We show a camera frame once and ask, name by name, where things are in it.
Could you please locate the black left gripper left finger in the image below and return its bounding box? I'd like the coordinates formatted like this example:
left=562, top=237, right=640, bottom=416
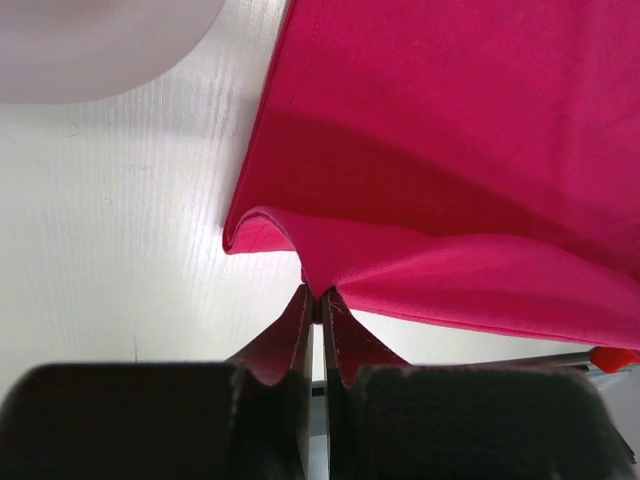
left=1, top=286, right=314, bottom=479

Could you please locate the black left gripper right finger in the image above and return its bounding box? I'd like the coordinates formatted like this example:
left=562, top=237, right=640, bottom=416
left=321, top=290, right=636, bottom=479

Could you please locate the pink t shirt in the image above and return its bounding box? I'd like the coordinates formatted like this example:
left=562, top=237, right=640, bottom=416
left=222, top=0, right=640, bottom=353

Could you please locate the folded red t shirt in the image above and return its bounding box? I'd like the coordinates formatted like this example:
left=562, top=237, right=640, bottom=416
left=589, top=347, right=640, bottom=374

